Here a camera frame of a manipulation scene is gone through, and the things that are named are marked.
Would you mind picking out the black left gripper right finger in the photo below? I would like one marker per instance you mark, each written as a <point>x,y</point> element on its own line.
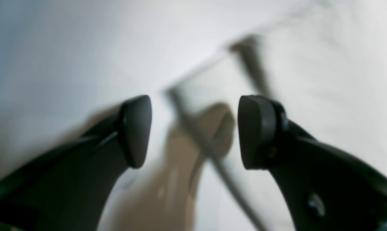
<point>325,188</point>

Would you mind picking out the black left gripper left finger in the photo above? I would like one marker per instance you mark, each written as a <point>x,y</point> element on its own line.
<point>67,188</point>

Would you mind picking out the beige t-shirt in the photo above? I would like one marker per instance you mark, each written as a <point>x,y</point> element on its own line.
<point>325,60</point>

